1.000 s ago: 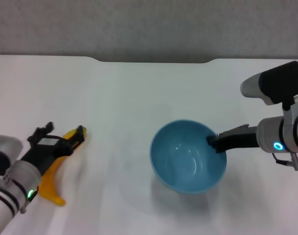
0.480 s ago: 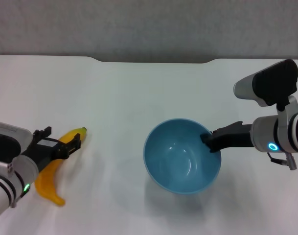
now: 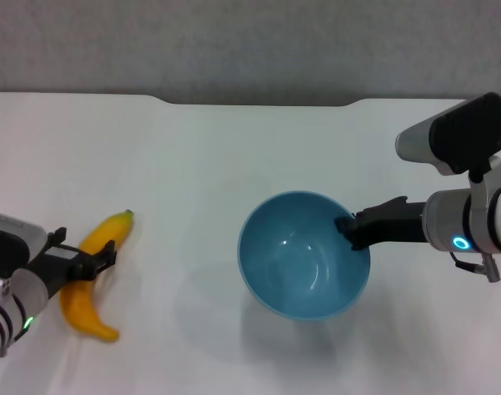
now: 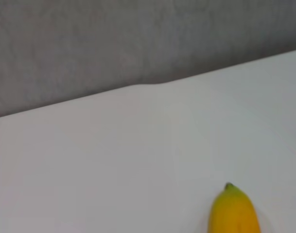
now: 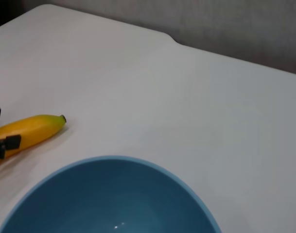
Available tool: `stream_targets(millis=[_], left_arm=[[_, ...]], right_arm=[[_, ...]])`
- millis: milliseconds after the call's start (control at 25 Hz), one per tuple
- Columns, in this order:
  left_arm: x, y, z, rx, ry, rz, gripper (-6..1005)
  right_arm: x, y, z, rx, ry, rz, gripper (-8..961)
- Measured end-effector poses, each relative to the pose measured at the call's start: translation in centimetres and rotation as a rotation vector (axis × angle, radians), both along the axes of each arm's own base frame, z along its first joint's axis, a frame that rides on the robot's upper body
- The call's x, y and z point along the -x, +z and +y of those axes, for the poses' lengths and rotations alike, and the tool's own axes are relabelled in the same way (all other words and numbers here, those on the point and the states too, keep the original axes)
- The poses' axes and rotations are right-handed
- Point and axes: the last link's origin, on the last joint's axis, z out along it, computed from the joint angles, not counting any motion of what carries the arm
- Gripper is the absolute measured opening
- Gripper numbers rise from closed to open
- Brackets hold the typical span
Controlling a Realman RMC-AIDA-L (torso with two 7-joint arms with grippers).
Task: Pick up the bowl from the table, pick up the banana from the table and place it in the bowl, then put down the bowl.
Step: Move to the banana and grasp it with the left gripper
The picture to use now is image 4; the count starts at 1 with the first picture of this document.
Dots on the yellow banana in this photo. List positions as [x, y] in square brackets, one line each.
[234, 213]

